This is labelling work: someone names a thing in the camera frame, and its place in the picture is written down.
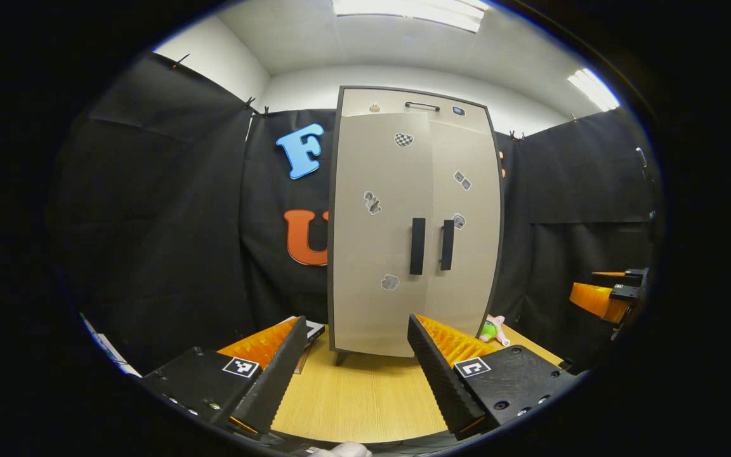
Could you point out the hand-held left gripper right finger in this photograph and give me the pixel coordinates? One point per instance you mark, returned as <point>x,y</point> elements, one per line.
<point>441,381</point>

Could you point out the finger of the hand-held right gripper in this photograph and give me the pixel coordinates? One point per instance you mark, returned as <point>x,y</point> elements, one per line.
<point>635,276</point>
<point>594,299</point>

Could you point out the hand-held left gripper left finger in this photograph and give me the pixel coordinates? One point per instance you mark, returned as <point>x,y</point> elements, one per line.
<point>273,381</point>

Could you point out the grey cabinet door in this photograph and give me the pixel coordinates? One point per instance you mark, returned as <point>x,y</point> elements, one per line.
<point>473,266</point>
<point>372,254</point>

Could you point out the grey shoe cabinet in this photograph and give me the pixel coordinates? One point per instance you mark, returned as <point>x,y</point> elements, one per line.
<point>365,158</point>

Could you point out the grey cabinet drawer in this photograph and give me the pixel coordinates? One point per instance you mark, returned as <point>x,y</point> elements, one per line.
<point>391,101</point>

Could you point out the pink green plush toy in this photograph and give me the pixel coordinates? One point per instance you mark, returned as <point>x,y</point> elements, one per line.
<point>489,330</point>

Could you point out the white flat panel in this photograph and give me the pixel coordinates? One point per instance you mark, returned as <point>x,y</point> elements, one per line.
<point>115,355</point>

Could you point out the small ceiling light panel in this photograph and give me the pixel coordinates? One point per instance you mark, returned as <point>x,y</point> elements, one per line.
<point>594,90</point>

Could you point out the black backdrop cloth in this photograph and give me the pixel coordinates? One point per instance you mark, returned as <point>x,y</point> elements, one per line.
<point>150,222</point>

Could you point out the large ceiling light panel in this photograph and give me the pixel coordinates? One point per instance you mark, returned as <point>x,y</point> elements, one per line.
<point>410,9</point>

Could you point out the black camera stand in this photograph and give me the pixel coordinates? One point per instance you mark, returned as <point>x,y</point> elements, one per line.
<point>643,158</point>

